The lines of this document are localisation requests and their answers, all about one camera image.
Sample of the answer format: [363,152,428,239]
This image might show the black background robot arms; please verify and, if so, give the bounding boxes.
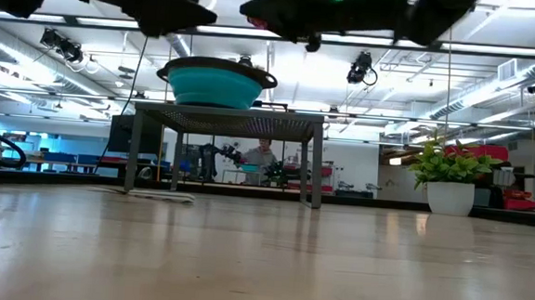
[195,139,315,190]

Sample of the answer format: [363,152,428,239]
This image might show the red cabinet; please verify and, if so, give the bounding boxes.
[443,141,511,163]

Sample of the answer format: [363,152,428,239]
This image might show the red tool box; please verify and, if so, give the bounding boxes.
[501,189,535,213]

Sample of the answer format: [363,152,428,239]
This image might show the white flat pad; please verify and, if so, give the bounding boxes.
[87,184,197,206]

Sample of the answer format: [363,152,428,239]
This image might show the green plant in white pot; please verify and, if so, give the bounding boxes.
[404,128,505,220]

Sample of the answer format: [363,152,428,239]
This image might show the black aluminium table frame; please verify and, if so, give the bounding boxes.
[0,165,535,228]

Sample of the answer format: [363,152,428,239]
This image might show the black overhead camera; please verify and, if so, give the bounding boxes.
[38,27,85,64]
[345,50,381,87]

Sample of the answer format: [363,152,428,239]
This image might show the blue collapsible bowl grey rim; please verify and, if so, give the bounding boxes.
[154,53,281,112]

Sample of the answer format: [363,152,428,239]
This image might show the black monitor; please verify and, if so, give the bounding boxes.
[107,112,164,157]

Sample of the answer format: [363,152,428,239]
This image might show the grey perforated metal stand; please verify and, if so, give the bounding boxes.
[123,99,328,211]

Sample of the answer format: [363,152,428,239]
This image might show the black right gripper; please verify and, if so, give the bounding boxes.
[236,0,412,51]

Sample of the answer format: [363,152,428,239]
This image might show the thick black hose cable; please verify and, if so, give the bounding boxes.
[0,77,32,172]

